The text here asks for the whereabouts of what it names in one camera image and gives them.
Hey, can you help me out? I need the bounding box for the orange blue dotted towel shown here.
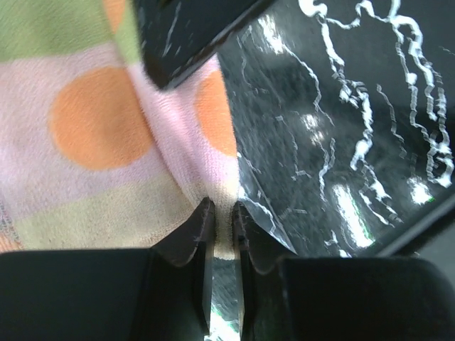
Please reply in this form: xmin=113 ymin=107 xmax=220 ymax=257
xmin=1 ymin=1 xmax=240 ymax=259

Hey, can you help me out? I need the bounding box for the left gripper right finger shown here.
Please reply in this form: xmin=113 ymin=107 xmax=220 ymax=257
xmin=232 ymin=203 xmax=454 ymax=340

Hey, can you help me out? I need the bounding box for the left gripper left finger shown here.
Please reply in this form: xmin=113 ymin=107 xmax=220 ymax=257
xmin=1 ymin=199 xmax=215 ymax=340

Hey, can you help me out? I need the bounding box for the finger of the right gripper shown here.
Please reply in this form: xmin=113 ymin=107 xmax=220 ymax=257
xmin=133 ymin=0 xmax=270 ymax=89

